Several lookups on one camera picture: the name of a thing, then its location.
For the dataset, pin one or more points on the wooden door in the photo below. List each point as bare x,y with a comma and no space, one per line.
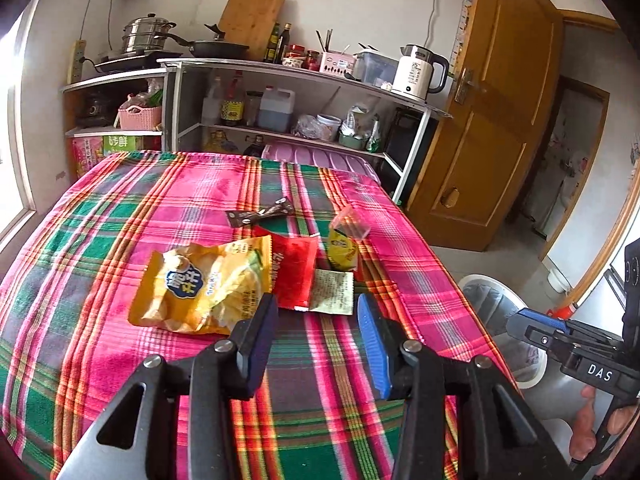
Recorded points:
495,110

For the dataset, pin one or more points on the wall ruler strip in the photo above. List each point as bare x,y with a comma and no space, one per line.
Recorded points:
462,35

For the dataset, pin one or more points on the steel steamer pot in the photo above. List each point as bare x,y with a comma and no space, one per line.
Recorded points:
145,35

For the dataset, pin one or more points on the dark brown wrapper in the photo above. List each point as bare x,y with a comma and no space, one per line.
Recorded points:
250,216

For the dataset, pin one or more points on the white plastic tub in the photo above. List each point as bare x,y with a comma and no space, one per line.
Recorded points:
329,127

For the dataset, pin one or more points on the white power strip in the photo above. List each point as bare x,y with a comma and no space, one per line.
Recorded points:
76,62

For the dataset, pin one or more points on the glass jar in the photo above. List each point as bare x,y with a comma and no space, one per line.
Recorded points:
252,110

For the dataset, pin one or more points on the white lined trash can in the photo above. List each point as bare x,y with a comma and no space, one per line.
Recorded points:
500,305

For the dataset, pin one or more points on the wooden cutting board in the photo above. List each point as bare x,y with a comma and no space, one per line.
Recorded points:
252,22

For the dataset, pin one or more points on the clear plastic bottle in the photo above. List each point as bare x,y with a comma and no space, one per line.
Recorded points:
211,107

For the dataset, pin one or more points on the sauce bottle with yellow label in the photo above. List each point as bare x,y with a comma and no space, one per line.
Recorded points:
232,107

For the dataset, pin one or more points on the crumpled clear plastic bag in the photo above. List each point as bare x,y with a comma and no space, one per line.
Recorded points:
305,127

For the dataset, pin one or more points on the dark oil bottle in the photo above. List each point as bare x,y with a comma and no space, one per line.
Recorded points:
285,42
272,45

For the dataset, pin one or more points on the green carton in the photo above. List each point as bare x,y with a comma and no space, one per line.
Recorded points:
122,145

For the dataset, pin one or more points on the white shelf unit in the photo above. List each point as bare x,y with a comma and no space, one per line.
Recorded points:
300,72

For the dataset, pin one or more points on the dark rice cooker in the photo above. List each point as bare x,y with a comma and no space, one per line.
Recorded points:
95,110

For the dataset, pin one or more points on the red lidded jar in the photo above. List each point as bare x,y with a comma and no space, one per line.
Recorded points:
300,57

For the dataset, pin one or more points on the small yellow packet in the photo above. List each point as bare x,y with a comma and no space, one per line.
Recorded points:
342,252

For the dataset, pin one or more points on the pink woven basket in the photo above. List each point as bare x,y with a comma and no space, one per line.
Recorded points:
140,117

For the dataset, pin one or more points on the green bowl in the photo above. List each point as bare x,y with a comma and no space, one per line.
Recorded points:
352,141

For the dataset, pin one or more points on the clear plastic container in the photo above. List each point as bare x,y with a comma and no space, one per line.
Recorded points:
375,67

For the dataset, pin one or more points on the black wok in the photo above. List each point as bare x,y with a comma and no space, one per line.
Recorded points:
217,49

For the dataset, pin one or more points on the yellow chip bag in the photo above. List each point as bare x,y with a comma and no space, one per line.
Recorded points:
200,285

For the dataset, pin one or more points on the red snack packet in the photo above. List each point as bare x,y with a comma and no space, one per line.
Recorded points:
295,265

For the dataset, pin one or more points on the pink lidded storage box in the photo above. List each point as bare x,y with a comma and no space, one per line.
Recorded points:
320,157

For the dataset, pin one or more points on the green white pouch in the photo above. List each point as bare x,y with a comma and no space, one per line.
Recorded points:
375,137

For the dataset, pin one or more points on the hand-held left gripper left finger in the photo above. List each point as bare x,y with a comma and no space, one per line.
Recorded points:
260,340

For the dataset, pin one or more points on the black induction cooker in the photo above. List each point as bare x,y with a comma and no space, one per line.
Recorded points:
130,62

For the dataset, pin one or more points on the pink green plaid tablecloth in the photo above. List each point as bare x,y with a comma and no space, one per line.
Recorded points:
100,210

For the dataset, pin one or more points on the clear plastic wrapper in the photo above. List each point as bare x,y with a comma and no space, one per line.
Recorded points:
352,222

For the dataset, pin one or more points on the white food bag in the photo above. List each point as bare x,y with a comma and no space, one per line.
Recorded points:
360,115

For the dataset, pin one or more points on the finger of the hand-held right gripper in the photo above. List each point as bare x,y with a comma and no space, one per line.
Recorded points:
550,342
542,319

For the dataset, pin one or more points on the pink utensil holder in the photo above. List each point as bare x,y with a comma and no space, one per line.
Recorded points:
337,64

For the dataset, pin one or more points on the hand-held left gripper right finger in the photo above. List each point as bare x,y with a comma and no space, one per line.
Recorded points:
372,340

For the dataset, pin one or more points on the pale printed packet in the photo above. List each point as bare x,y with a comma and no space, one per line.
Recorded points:
332,292

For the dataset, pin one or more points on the white electric kettle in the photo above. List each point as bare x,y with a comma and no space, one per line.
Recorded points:
412,72

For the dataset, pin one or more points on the person's right hand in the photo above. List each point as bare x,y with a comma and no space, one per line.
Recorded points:
582,425

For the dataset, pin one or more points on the dark chopsticks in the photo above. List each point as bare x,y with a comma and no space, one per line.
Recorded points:
325,40

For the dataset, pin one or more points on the pink carton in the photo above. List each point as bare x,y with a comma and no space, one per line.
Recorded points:
87,157

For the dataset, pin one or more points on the plastic jug with dark liquid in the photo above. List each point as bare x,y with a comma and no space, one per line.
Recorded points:
275,112

